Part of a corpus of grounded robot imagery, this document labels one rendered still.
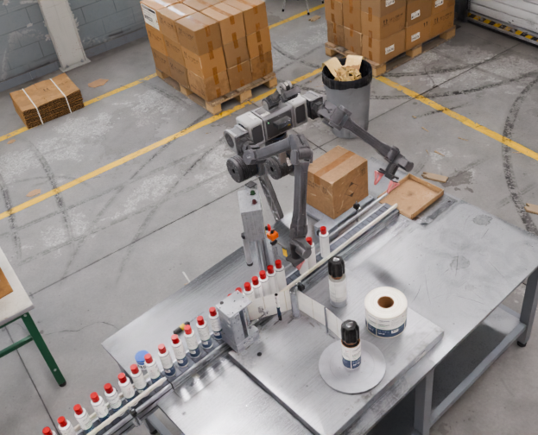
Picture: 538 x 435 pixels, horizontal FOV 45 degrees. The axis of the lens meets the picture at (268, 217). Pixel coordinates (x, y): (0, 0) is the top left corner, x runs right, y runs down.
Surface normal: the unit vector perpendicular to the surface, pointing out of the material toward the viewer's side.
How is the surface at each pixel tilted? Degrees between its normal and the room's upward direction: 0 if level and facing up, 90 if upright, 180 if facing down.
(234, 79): 90
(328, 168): 0
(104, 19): 90
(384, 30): 90
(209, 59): 88
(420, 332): 0
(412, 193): 0
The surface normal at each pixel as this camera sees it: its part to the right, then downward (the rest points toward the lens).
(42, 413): -0.12, -0.75
